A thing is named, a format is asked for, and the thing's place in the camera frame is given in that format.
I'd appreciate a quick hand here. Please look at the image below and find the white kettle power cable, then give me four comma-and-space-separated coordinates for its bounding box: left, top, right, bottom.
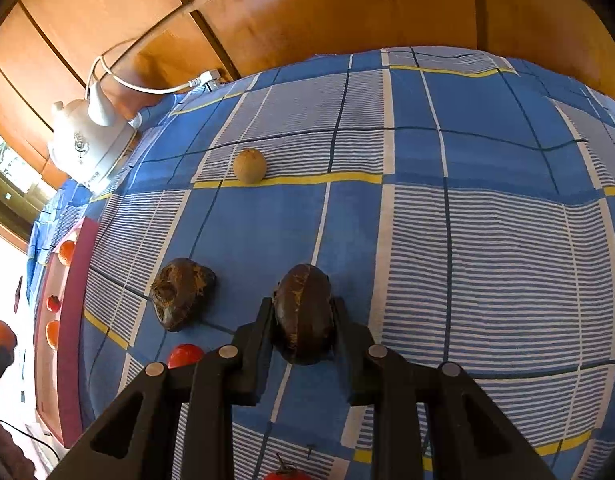
84, 37, 198, 111

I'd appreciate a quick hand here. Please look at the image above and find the small tan round fruit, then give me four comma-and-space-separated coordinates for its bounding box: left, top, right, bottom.
232, 147, 266, 185

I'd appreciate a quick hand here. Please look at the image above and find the white ceramic electric kettle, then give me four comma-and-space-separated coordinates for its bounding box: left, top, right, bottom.
47, 57, 140, 196

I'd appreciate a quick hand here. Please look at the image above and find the person's left forearm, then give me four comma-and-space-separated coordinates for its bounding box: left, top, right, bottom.
0, 407, 35, 480

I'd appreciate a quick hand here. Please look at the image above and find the wooden glass door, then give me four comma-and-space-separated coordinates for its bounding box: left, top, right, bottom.
0, 127, 43, 251

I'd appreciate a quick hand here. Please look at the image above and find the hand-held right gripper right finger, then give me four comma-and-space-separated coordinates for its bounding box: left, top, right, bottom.
330, 296, 558, 480

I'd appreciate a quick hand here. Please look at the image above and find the red tomato with stem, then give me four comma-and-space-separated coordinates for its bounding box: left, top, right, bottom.
264, 452, 313, 480

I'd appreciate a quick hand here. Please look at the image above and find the pink rimmed white tray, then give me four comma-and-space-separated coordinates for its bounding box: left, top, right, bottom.
32, 216, 102, 448

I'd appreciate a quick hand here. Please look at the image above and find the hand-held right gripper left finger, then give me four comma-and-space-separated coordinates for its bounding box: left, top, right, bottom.
47, 297, 278, 480

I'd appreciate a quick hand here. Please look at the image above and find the white power plug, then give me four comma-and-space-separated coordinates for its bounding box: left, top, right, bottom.
184, 70, 223, 92

